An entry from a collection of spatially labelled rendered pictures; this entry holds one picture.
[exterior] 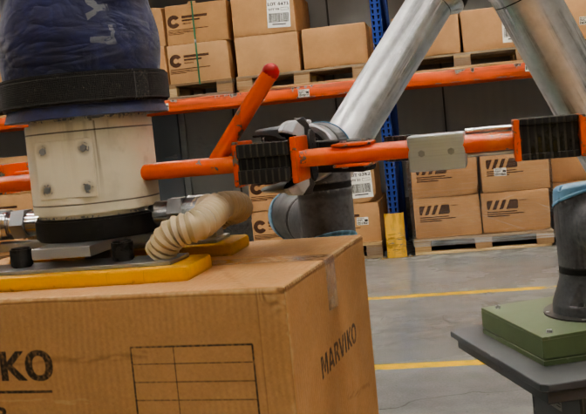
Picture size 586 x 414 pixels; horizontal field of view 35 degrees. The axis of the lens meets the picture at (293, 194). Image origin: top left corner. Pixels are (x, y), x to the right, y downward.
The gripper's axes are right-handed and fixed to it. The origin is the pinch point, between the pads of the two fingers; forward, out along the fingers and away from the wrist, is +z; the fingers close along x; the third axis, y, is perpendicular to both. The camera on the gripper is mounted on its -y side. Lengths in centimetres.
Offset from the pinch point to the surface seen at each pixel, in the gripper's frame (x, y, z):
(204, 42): 88, 232, -703
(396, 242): -107, 72, -694
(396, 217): -85, 70, -694
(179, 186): -48, 314, -821
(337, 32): 83, 110, -706
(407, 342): -121, 33, -386
